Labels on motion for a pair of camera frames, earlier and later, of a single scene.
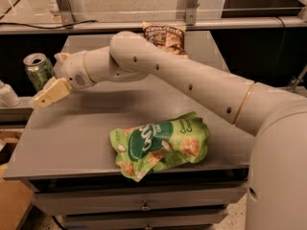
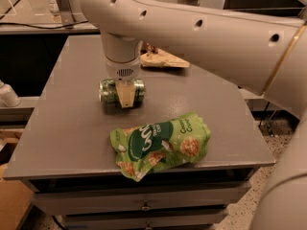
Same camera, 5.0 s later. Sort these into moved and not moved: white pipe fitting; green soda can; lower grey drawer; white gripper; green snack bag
Moved: green soda can; white gripper
Not moved: lower grey drawer; green snack bag; white pipe fitting
